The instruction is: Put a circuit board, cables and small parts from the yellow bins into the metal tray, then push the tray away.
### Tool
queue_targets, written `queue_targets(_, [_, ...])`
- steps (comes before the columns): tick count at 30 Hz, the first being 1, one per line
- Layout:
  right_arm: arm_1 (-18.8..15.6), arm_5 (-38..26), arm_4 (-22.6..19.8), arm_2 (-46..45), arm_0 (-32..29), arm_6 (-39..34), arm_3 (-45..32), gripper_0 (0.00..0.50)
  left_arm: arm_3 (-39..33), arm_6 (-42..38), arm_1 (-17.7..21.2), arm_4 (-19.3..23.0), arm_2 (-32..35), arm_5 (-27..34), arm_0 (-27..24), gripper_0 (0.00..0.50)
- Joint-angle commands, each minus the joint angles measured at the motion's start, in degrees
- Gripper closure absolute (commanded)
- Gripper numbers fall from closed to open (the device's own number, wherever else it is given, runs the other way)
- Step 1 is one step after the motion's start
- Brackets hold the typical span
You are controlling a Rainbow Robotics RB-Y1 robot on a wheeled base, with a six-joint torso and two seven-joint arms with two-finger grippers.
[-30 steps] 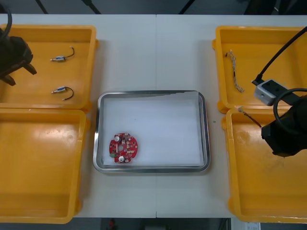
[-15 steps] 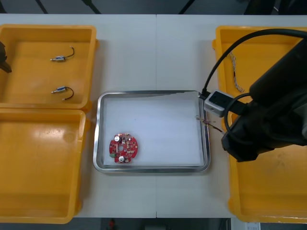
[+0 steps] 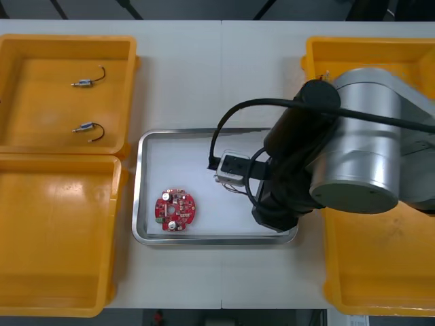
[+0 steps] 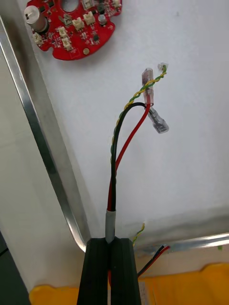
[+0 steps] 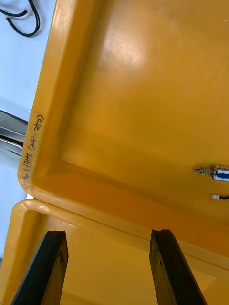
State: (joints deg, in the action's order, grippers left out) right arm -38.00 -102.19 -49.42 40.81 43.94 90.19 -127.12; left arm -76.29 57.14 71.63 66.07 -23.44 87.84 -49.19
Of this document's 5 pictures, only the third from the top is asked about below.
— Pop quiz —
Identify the small metal solenoid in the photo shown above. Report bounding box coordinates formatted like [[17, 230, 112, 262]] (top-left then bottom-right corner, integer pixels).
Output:
[[71, 122, 105, 143], [70, 65, 107, 88]]

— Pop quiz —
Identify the steel tray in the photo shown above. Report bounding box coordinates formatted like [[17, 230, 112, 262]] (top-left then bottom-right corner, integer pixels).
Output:
[[131, 128, 300, 247]]

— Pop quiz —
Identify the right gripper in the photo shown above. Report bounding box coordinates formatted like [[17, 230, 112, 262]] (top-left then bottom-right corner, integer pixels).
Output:
[[251, 176, 312, 234]]

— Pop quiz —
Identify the round red circuit board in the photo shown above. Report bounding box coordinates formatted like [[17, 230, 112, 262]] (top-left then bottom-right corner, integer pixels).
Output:
[[154, 187, 199, 233]]

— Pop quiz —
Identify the yellow-orange plastic bin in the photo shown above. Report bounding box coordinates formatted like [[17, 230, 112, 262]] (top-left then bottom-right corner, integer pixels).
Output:
[[321, 199, 435, 317], [0, 33, 141, 158], [0, 152, 129, 319], [300, 35, 435, 102]]

